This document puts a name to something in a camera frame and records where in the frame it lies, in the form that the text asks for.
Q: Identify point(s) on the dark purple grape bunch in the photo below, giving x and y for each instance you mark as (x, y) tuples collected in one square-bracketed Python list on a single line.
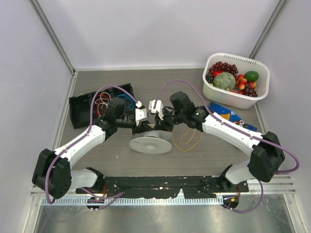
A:
[(247, 91)]

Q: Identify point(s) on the black compartment cable box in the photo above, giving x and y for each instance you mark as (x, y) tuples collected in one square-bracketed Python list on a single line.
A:
[(80, 106)]

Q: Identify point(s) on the white slotted cable duct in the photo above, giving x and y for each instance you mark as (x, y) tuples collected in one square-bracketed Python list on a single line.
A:
[(180, 200)]

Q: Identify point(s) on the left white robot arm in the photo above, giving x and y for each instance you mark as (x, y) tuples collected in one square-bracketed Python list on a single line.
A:
[(53, 172)]

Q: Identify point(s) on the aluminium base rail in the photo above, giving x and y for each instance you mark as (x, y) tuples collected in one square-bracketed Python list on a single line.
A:
[(279, 184)]

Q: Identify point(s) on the blue chips bag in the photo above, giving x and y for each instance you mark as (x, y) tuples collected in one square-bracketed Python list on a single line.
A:
[(230, 115)]

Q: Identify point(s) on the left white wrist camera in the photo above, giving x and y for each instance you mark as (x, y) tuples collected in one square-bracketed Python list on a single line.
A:
[(141, 113)]

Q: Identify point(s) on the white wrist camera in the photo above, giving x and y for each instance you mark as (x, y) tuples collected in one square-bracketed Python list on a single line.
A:
[(141, 113), (156, 108)]

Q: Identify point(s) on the green lime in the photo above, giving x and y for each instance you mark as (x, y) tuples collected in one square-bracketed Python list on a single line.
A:
[(251, 76)]

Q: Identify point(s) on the red yellow peach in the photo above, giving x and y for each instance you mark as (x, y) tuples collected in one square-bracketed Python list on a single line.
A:
[(252, 85)]

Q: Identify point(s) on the dark red grape bunch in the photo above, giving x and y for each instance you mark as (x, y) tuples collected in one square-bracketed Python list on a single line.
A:
[(224, 67)]

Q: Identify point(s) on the aluminium frame post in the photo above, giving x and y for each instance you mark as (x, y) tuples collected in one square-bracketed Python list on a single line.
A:
[(273, 18), (51, 33)]

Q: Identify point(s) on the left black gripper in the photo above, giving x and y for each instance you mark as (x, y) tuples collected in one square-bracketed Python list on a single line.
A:
[(143, 126)]

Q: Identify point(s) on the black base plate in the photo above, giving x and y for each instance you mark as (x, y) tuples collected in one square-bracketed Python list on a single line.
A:
[(165, 187)]

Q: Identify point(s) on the white plastic spool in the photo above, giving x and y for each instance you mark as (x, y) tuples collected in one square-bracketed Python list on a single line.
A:
[(152, 142)]

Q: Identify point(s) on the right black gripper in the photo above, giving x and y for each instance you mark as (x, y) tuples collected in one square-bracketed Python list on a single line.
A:
[(162, 124)]

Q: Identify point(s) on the left aluminium frame post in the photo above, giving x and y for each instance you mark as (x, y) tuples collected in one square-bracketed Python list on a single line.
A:
[(51, 33)]

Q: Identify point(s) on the red strawberry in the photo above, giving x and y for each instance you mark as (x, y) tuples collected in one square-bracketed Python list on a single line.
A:
[(216, 73)]

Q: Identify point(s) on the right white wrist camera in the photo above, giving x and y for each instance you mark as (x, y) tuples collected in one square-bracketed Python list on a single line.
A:
[(156, 108)]

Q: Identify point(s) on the white plastic basket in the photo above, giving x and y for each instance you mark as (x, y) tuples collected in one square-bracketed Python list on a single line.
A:
[(243, 65)]

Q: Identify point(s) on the green melon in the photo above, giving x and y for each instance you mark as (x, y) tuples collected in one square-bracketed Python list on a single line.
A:
[(224, 81)]

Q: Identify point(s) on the right aluminium frame post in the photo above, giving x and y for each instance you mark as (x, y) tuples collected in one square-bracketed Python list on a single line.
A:
[(273, 18)]

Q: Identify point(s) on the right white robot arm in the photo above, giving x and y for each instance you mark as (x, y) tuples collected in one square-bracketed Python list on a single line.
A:
[(265, 157)]

